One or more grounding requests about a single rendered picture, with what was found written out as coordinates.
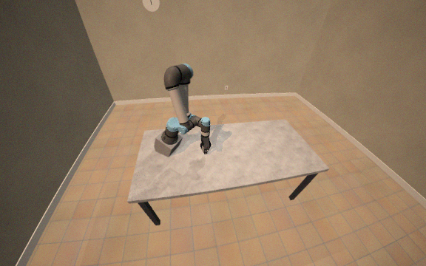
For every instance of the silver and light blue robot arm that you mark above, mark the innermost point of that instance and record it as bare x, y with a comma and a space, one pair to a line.
180, 101

